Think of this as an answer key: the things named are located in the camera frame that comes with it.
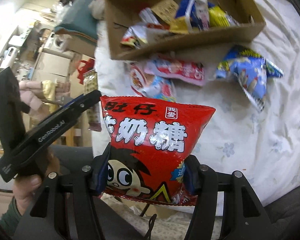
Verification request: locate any red shopping bag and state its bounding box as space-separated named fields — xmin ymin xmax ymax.
xmin=77 ymin=59 xmax=95 ymax=85

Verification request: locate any teal cushion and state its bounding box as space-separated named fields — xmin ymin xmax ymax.
xmin=54 ymin=0 xmax=98 ymax=42

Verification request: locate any silver white snack bag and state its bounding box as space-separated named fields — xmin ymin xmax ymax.
xmin=120 ymin=8 xmax=171 ymax=49

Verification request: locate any yellow chips bag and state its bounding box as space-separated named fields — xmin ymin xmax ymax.
xmin=208 ymin=6 xmax=239 ymax=27

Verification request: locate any red milk candy bag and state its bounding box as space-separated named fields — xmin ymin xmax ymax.
xmin=101 ymin=95 xmax=215 ymax=206

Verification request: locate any pink snack packet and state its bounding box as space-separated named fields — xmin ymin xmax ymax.
xmin=144 ymin=54 xmax=205 ymax=87

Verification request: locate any white red bread bag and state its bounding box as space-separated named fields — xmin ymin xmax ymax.
xmin=129 ymin=63 xmax=176 ymax=102

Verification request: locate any brown cardboard box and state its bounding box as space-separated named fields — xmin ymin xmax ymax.
xmin=104 ymin=0 xmax=266 ymax=60

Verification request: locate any beige biscuit packet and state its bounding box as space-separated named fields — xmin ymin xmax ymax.
xmin=151 ymin=0 xmax=179 ymax=24

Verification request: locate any blue castle snack bag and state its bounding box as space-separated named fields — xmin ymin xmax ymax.
xmin=215 ymin=45 xmax=284 ymax=112

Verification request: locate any white floral bed sheet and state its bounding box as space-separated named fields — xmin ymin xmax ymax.
xmin=92 ymin=0 xmax=300 ymax=215

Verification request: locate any pink puffy jacket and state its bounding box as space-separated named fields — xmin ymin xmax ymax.
xmin=19 ymin=80 xmax=71 ymax=123

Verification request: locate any blue yellow snack bag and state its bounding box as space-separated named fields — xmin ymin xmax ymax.
xmin=169 ymin=0 xmax=210 ymax=34

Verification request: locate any left hand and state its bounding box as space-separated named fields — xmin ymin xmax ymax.
xmin=13 ymin=149 xmax=61 ymax=216

